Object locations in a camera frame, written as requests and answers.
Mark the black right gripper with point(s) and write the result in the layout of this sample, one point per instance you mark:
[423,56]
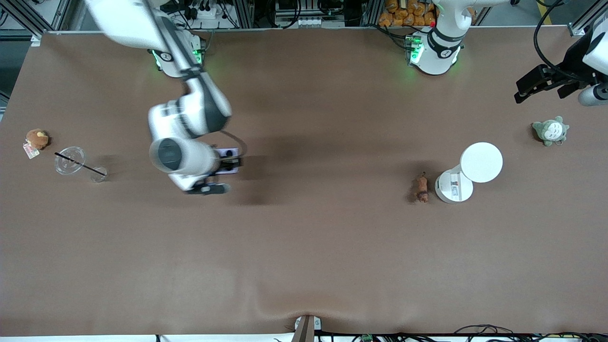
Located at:
[230,164]

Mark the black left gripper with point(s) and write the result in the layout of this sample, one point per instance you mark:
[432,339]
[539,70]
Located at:
[568,70]

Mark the brown lion statue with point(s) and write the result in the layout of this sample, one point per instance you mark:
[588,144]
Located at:
[422,187]

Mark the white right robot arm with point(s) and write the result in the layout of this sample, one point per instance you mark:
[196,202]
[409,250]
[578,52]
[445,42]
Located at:
[199,104]

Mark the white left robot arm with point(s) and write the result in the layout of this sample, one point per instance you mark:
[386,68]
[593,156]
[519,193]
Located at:
[437,52]

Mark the grey-green Totoro plush toy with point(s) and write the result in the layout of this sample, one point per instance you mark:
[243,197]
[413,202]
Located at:
[551,130]

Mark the white round-top cylinder device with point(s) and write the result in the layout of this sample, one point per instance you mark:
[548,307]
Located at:
[481,162]

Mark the black drinking straw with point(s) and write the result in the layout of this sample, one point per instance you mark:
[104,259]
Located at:
[78,164]

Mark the white power strip with plugs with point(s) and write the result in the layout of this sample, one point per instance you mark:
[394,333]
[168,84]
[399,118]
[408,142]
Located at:
[209,12]

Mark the heap of orange bags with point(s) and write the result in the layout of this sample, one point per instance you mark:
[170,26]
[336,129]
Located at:
[408,13]

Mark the clear plastic lidded cup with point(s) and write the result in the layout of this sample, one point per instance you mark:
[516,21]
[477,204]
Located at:
[70,160]

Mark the white terminal block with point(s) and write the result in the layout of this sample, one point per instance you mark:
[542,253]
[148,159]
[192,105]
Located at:
[308,22]

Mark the brown plush toy with tag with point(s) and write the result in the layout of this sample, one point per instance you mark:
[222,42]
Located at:
[37,139]

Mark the aluminium corner frame profile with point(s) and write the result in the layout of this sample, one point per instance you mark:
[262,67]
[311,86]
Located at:
[577,28]

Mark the aluminium frame post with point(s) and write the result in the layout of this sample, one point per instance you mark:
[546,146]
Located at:
[243,14]

